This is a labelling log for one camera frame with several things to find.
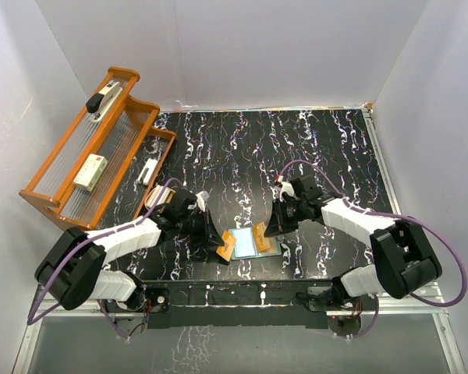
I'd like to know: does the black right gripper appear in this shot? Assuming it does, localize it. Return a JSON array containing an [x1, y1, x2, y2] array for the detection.
[[264, 197, 307, 236]]

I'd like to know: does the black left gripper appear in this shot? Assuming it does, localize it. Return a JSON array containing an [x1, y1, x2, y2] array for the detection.
[[177, 208, 225, 246]]

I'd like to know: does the orange credit card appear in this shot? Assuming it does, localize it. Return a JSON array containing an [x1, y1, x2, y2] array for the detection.
[[216, 231, 237, 262], [253, 222, 271, 253]]

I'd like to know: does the mint green card holder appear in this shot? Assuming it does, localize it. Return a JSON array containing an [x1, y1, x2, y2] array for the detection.
[[229, 228, 282, 260]]

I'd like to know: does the tan oval wooden tray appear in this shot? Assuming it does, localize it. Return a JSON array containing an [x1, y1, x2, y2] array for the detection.
[[144, 185, 179, 213]]

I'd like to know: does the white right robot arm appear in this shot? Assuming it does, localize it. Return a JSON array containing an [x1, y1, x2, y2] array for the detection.
[[264, 176, 442, 309]]

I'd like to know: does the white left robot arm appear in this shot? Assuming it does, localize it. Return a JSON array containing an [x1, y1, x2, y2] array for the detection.
[[34, 189, 225, 311]]

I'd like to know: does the white card stack in tray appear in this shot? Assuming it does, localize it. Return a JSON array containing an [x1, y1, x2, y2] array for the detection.
[[146, 185, 172, 210]]

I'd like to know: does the white small clip object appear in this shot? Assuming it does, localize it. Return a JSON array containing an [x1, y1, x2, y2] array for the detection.
[[137, 158, 158, 186]]

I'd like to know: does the orange wooden shelf rack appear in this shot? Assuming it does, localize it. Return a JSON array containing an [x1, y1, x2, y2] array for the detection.
[[19, 66, 176, 230]]

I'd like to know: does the white small cardboard box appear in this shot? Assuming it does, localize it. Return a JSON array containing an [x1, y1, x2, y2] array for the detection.
[[73, 153, 108, 192]]

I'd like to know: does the black and white stapler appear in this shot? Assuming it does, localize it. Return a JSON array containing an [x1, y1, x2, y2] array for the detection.
[[86, 80, 122, 123]]

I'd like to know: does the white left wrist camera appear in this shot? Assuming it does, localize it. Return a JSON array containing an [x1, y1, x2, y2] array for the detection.
[[196, 191, 209, 211]]

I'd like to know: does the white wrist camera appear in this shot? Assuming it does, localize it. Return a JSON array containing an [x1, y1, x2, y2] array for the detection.
[[196, 191, 209, 211], [275, 180, 296, 201]]

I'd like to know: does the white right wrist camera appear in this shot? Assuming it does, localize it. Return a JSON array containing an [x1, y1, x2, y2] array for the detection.
[[275, 180, 296, 201]]

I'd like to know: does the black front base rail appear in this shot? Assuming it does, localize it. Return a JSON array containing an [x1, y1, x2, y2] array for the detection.
[[102, 280, 374, 329]]

